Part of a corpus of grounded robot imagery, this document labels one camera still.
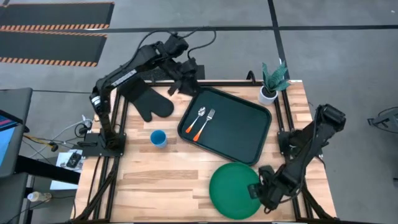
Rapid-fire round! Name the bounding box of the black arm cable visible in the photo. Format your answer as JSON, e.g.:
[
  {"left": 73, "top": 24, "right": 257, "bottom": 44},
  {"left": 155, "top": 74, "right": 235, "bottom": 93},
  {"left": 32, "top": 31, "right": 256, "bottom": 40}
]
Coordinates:
[{"left": 185, "top": 27, "right": 218, "bottom": 60}]

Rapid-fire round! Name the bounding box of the small black handheld device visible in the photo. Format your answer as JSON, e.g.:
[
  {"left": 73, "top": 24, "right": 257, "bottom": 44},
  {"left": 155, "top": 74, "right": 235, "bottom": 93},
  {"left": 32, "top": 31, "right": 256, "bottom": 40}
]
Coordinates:
[{"left": 65, "top": 151, "right": 83, "bottom": 169}]

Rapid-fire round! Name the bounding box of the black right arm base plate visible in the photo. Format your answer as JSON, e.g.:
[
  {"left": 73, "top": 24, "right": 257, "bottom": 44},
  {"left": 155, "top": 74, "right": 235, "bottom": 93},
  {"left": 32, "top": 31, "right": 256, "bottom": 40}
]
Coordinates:
[{"left": 277, "top": 129, "right": 324, "bottom": 157}]

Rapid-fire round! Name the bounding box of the white paper sheet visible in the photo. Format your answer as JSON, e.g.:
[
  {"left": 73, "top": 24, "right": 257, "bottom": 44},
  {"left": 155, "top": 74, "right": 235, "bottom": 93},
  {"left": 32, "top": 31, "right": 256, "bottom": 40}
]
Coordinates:
[{"left": 49, "top": 149, "right": 85, "bottom": 191}]

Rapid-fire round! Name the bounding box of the metal fork orange handle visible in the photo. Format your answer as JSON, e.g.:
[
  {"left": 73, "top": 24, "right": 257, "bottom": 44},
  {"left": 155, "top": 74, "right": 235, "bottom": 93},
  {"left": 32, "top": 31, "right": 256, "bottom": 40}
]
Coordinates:
[{"left": 192, "top": 108, "right": 216, "bottom": 142}]

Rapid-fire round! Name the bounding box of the clear plastic bottle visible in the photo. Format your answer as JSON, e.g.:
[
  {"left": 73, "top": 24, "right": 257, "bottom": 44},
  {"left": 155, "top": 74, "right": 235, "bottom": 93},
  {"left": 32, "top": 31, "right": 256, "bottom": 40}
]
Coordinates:
[{"left": 27, "top": 190, "right": 53, "bottom": 203}]

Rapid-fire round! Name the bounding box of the dark green plastic tray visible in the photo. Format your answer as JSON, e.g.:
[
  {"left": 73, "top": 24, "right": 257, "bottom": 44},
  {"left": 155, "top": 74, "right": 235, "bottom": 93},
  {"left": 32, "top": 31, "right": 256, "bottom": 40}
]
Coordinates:
[{"left": 177, "top": 86, "right": 273, "bottom": 167}]

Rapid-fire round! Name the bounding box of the black oven mitt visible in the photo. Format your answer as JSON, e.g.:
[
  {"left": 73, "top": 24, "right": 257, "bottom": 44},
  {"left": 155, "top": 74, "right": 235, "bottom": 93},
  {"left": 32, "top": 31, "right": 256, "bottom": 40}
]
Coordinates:
[{"left": 118, "top": 77, "right": 175, "bottom": 123}]

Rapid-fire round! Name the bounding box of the metal spoon orange handle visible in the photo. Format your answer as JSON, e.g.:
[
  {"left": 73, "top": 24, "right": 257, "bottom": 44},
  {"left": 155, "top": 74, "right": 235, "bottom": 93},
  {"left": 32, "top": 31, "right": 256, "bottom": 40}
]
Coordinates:
[{"left": 185, "top": 106, "right": 207, "bottom": 134}]

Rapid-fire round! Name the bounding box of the white plant pot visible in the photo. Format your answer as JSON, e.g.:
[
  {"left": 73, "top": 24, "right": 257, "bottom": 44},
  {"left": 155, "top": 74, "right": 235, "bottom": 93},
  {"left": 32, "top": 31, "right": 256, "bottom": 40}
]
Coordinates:
[{"left": 257, "top": 85, "right": 279, "bottom": 106}]

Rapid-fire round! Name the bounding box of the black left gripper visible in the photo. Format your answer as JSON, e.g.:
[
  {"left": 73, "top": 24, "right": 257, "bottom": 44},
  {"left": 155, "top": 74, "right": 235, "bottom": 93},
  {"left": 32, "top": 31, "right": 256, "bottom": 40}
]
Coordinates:
[{"left": 167, "top": 58, "right": 200, "bottom": 96}]

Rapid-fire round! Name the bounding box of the green artificial plant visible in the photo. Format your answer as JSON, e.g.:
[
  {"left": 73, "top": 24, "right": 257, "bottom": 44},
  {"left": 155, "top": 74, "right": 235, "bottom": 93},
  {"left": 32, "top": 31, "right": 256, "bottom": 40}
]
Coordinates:
[{"left": 261, "top": 60, "right": 292, "bottom": 95}]

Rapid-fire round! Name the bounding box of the black hazard-striped floor mat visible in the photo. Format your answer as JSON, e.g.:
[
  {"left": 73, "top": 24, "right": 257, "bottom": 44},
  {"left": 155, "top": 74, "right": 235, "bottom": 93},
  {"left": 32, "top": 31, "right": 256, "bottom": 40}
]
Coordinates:
[
  {"left": 0, "top": 30, "right": 108, "bottom": 68},
  {"left": 0, "top": 2, "right": 116, "bottom": 32}
]

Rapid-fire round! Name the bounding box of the grey metal stand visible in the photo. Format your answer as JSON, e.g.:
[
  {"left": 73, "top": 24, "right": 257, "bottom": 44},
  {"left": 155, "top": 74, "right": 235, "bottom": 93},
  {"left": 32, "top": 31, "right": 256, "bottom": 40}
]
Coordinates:
[{"left": 367, "top": 106, "right": 398, "bottom": 135}]

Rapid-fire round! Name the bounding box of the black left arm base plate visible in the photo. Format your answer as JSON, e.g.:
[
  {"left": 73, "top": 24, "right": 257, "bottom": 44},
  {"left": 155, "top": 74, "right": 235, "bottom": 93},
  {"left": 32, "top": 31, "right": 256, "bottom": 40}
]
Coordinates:
[{"left": 81, "top": 133, "right": 127, "bottom": 157}]

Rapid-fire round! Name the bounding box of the white power cable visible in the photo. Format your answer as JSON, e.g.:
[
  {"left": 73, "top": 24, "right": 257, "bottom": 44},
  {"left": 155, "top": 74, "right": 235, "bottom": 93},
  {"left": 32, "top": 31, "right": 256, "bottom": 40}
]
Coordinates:
[{"left": 50, "top": 114, "right": 95, "bottom": 147}]

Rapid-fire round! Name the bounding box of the grey screen with blue display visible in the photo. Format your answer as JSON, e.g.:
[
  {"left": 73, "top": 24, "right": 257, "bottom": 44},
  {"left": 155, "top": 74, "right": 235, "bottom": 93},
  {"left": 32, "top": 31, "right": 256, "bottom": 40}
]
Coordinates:
[{"left": 0, "top": 87, "right": 34, "bottom": 179}]

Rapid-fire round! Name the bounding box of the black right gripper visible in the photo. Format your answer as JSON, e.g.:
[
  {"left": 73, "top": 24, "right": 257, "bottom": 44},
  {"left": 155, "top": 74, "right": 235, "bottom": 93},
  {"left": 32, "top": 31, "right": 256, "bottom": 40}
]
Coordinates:
[{"left": 247, "top": 165, "right": 282, "bottom": 212}]

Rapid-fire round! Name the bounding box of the blue plastic cup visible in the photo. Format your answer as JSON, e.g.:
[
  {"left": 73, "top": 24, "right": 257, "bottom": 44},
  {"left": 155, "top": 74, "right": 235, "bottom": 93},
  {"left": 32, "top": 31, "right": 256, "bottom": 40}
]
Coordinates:
[{"left": 149, "top": 129, "right": 169, "bottom": 149}]

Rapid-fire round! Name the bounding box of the green round plate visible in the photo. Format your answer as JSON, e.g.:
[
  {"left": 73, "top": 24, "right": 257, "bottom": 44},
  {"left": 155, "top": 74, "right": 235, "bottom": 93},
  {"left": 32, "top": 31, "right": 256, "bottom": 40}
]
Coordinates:
[{"left": 208, "top": 162, "right": 263, "bottom": 220}]

